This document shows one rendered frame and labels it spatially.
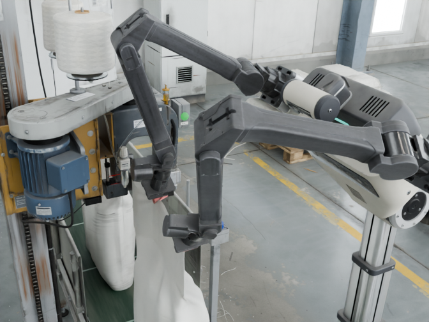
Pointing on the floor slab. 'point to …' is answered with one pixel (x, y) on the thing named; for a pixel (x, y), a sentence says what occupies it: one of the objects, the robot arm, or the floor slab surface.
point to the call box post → (214, 282)
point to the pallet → (290, 156)
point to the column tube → (12, 34)
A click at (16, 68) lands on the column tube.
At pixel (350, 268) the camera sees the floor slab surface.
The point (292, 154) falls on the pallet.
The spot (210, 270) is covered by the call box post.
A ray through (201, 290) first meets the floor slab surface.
